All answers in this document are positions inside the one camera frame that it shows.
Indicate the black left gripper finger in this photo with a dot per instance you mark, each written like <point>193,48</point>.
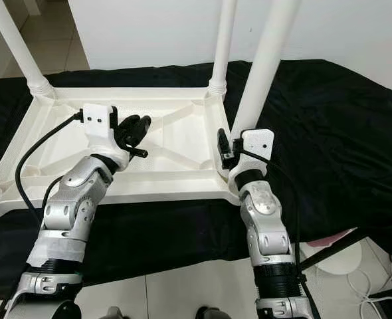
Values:
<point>125,131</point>
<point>141,131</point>

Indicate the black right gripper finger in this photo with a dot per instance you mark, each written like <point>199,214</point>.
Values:
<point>225,147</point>

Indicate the white plastic ribbed table top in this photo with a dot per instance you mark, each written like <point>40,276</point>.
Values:
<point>176,169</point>

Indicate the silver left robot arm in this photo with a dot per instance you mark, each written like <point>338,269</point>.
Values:
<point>70,219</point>

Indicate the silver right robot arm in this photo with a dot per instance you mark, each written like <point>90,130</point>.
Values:
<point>266,226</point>

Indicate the black table cloth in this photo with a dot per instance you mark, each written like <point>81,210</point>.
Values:
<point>342,119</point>

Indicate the pink flat sheet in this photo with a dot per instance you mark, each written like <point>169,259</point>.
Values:
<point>332,238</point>

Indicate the dark robot right foot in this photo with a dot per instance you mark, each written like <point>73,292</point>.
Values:
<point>212,314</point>

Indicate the grey robot left foot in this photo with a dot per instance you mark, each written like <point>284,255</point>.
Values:
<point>113,314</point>

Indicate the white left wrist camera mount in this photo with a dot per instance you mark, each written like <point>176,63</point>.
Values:
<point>99,126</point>

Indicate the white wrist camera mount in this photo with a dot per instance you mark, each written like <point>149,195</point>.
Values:
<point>99,126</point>
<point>257,143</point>

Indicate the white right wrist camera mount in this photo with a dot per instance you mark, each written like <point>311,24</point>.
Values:
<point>257,143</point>

